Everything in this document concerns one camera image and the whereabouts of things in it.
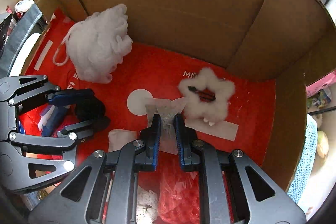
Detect blue white tissue pack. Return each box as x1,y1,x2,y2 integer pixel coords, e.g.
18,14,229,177
38,105,70,137

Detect beige powder puff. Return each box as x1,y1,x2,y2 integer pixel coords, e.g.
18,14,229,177
108,129,137,152

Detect red mesh bath pouf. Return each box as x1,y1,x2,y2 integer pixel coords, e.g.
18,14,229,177
158,169,200,223

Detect white mesh bath pouf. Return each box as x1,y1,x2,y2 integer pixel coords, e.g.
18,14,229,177
52,3,133,84

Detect white fluffy star scrunchie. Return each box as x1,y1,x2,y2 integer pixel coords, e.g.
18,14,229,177
178,68,235,125

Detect red knitted soft pouch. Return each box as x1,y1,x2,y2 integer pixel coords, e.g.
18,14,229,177
19,105,79,160

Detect beige fluffy scrunchie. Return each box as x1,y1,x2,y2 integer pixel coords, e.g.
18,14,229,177
136,186,158,224

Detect blue knitted blanket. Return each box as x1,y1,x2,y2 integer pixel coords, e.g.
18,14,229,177
287,114,318,203

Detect green yellow plush toy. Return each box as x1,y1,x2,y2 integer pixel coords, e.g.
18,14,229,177
317,131,329,159

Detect pink plastic bag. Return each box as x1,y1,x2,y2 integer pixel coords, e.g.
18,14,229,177
306,71,336,97

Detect cardboard box red interior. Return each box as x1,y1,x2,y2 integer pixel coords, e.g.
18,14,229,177
19,0,336,224

